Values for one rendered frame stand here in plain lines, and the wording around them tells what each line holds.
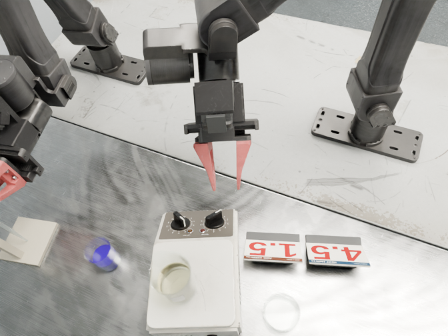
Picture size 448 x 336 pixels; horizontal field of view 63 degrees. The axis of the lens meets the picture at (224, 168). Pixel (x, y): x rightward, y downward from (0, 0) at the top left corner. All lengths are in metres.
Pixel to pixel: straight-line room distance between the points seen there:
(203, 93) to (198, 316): 0.29
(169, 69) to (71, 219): 0.37
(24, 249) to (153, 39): 0.44
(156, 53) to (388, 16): 0.30
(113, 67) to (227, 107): 0.53
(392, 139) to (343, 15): 1.85
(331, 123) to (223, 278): 0.39
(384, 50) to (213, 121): 0.27
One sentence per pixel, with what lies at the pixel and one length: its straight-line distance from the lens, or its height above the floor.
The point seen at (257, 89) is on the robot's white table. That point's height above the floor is 0.90.
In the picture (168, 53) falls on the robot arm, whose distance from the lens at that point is 0.50.
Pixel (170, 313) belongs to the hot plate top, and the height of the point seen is 0.99.
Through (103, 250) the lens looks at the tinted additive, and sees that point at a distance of 0.66.
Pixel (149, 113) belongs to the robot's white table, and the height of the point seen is 0.90.
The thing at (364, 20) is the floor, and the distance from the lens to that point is 2.54.
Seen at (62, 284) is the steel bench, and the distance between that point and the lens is 0.70.
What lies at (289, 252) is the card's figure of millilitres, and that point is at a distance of 0.61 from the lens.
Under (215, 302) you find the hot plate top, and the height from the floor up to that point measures 0.99.
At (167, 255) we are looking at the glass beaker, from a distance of 0.48.
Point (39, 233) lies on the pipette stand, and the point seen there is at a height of 0.91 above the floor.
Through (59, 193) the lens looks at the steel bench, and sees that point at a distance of 0.78.
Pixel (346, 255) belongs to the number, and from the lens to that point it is 0.62.
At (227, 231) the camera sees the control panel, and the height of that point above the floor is 0.96.
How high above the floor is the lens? 1.50
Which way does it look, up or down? 58 degrees down
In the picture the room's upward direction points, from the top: 10 degrees counter-clockwise
